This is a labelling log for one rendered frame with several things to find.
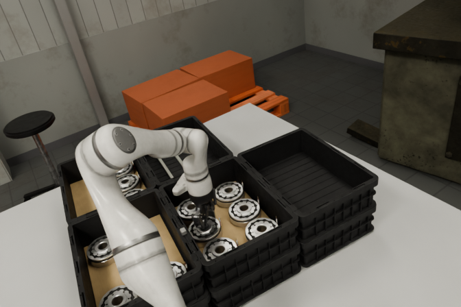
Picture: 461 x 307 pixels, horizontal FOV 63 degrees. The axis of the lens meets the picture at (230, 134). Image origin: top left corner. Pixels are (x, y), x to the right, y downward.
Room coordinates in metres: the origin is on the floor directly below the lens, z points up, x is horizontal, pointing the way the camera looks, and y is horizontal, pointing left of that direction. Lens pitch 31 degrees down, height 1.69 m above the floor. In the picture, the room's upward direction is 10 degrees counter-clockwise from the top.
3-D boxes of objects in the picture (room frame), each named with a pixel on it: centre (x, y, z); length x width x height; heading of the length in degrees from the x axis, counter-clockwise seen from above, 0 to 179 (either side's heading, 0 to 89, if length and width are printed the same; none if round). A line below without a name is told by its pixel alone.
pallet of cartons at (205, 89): (3.08, 0.17, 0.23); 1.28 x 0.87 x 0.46; 119
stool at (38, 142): (2.39, 1.37, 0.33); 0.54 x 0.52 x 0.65; 119
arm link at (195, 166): (0.88, 0.11, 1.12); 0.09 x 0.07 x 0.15; 62
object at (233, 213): (0.91, 0.00, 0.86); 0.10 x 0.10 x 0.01
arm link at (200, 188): (0.89, 0.13, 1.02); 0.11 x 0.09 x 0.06; 66
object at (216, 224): (0.86, 0.13, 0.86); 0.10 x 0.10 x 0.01
